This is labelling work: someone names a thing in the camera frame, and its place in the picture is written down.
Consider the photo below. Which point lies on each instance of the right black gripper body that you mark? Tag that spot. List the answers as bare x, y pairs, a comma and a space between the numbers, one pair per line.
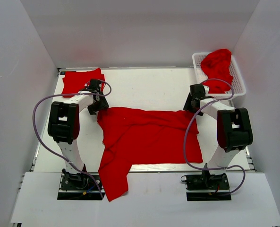
189, 104

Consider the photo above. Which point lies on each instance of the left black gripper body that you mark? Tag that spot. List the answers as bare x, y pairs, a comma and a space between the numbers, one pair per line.
101, 104

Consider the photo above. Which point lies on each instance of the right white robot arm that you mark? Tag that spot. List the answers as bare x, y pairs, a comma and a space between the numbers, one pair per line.
234, 132

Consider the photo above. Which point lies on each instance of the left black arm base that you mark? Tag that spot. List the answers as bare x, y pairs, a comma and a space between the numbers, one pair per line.
80, 187

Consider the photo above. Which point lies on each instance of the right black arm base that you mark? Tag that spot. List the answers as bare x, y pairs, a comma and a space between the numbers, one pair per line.
206, 187

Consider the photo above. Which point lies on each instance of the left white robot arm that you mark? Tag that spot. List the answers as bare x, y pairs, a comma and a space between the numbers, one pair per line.
64, 121

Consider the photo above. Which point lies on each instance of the red t shirts in basket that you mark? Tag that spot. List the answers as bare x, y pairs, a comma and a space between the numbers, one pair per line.
216, 66

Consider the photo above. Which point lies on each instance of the folded red t shirt stack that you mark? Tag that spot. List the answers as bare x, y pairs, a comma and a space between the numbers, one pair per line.
75, 81

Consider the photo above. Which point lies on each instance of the white plastic basket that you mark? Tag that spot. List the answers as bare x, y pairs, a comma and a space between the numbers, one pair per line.
237, 82

